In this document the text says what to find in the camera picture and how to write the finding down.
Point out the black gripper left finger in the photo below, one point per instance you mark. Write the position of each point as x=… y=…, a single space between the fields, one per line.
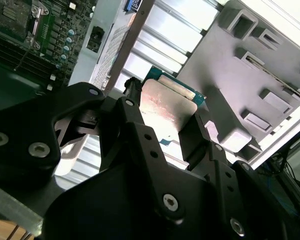
x=27 y=130

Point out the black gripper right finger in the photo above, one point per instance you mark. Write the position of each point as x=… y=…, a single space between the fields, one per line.
x=218 y=165

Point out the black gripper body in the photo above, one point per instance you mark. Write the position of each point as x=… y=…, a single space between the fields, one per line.
x=110 y=212

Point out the silver CPU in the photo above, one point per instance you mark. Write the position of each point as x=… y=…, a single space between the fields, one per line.
x=165 y=105

